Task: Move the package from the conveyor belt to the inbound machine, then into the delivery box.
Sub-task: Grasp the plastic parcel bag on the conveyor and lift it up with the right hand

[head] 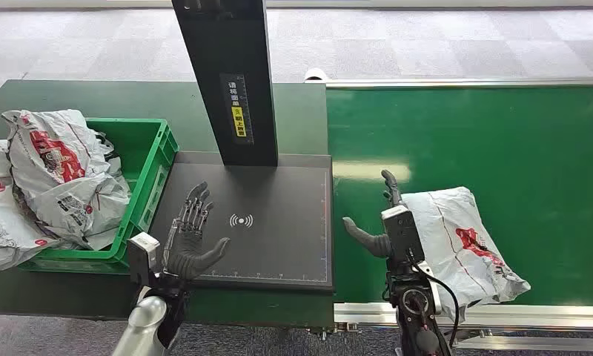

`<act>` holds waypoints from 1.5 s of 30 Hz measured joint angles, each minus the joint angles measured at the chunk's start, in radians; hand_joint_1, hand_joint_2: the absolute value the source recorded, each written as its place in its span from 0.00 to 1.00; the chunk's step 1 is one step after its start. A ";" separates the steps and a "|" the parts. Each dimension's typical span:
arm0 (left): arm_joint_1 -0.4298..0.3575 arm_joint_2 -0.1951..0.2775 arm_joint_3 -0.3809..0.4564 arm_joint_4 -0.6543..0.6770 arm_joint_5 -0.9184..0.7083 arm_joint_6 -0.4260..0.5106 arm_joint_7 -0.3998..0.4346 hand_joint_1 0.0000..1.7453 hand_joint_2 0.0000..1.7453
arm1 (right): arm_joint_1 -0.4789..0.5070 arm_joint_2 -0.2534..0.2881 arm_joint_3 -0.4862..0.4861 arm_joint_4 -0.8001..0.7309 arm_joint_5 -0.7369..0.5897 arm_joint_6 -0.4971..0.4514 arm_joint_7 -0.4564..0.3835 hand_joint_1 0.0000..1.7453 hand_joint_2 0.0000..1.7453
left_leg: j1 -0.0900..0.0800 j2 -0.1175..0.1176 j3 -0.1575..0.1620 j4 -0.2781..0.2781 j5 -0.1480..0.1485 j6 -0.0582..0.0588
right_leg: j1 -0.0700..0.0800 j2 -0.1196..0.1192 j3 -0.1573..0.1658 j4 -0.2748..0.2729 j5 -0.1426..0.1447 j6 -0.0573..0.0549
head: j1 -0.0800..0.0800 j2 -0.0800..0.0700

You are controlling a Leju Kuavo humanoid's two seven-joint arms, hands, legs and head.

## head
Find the large crumpled white mailer package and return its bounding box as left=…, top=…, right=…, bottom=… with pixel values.
left=1, top=108, right=132, bottom=252

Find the silver conveyor frame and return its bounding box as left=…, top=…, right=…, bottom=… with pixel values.
left=303, top=76, right=593, bottom=353

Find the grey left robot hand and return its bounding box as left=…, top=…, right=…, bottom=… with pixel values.
left=162, top=181, right=232, bottom=283

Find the white mailer package red print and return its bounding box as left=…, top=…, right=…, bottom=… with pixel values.
left=0, top=139, right=64, bottom=271

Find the green plastic crate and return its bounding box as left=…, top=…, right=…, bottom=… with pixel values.
left=18, top=117, right=180, bottom=275

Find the black yellow instruction label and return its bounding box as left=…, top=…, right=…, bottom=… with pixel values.
left=219, top=73, right=255, bottom=146

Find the black inbound scanner machine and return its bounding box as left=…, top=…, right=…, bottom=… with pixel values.
left=149, top=0, right=335, bottom=294

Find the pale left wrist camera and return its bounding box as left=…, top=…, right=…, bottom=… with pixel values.
left=126, top=231, right=162, bottom=287

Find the white conveyor roller end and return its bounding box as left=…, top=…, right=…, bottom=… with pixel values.
left=303, top=67, right=331, bottom=83

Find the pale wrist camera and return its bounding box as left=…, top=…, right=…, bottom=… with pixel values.
left=126, top=231, right=162, bottom=287
left=380, top=205, right=427, bottom=267

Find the white plastic mailer package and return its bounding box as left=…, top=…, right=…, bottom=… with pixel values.
left=400, top=185, right=532, bottom=323

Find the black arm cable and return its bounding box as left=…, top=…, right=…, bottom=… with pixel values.
left=405, top=248, right=461, bottom=350

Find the green conveyor belt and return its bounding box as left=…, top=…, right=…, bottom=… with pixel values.
left=325, top=84, right=593, bottom=309

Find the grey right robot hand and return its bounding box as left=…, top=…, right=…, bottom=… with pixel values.
left=342, top=169, right=404, bottom=258

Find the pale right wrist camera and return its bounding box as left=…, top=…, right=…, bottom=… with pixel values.
left=380, top=205, right=427, bottom=267

